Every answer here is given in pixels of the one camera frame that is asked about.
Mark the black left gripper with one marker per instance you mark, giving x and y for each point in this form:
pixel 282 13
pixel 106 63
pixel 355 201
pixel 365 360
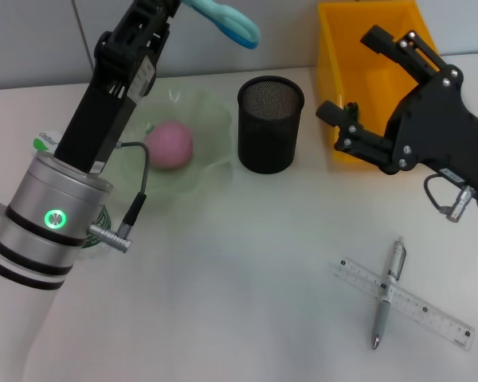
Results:
pixel 103 107

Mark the clear water bottle green label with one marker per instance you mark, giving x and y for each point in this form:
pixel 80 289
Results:
pixel 45 141

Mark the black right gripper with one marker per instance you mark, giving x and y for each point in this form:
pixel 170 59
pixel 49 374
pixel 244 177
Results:
pixel 442 127

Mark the clear plastic ruler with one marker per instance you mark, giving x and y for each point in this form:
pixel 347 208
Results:
pixel 436 316

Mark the green glass fruit plate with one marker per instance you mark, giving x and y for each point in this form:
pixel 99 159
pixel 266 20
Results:
pixel 207 119

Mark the black mesh pen holder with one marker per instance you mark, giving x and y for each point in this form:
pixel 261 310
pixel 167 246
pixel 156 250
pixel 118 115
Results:
pixel 269 135

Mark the yellow plastic bin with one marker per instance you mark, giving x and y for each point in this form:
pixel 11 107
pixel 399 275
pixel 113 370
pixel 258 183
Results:
pixel 342 59

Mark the pink peach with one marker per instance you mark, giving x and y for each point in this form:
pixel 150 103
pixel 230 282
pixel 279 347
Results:
pixel 171 145

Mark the silver ballpoint pen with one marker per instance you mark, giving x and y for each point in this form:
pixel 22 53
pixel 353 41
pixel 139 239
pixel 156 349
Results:
pixel 382 318

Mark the blue scissors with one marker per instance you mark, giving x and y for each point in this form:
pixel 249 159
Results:
pixel 205 8

